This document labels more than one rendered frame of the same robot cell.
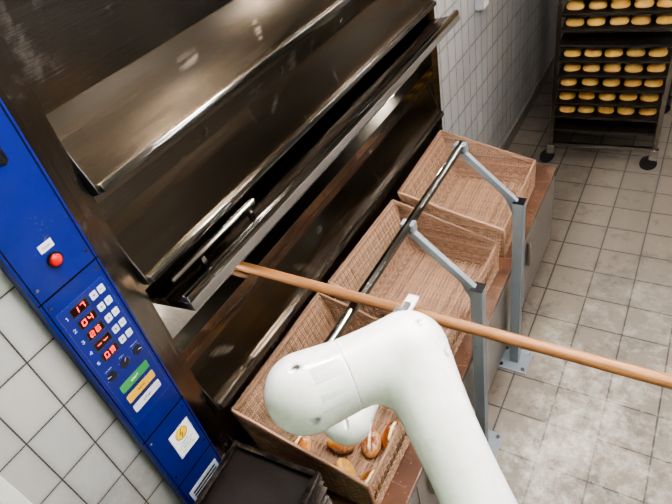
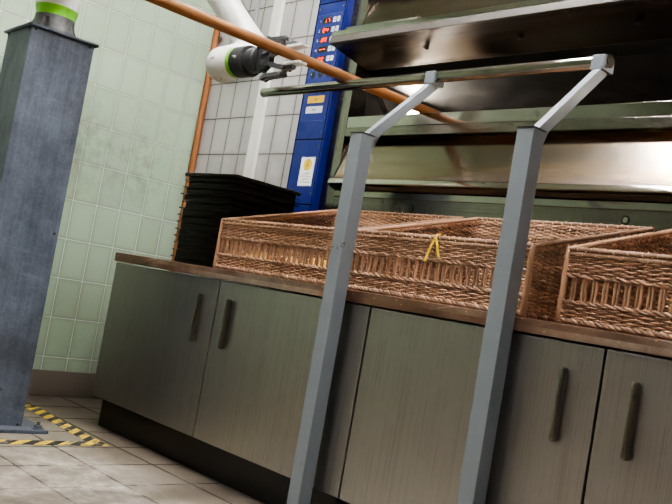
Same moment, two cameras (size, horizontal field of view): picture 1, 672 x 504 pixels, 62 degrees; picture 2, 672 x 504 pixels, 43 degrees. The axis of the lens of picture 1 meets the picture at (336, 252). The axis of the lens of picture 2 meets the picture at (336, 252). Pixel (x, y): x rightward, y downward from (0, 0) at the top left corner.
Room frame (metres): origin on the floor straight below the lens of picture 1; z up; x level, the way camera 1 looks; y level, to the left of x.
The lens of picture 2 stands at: (1.55, -2.44, 0.55)
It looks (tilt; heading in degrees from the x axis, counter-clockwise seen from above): 3 degrees up; 99
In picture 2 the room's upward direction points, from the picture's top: 10 degrees clockwise
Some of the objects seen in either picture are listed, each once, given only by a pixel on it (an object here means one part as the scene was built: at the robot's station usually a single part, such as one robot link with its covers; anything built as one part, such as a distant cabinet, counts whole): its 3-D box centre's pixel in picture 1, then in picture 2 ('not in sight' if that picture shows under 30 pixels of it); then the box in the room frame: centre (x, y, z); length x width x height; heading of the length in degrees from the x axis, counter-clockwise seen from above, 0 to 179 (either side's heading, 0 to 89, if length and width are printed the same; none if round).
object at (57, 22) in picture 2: not in sight; (46, 30); (0.13, 0.06, 1.23); 0.26 x 0.15 x 0.06; 139
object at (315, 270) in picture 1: (345, 205); (569, 163); (1.77, -0.08, 1.02); 1.79 x 0.11 x 0.19; 142
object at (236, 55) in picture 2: not in sight; (247, 62); (0.81, 0.00, 1.20); 0.12 x 0.06 x 0.09; 52
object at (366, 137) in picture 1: (333, 174); (581, 115); (1.78, -0.06, 1.16); 1.80 x 0.06 x 0.04; 142
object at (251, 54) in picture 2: not in sight; (261, 59); (0.87, -0.05, 1.20); 0.09 x 0.07 x 0.08; 142
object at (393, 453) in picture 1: (343, 390); (337, 242); (1.16, 0.09, 0.72); 0.56 x 0.49 x 0.28; 142
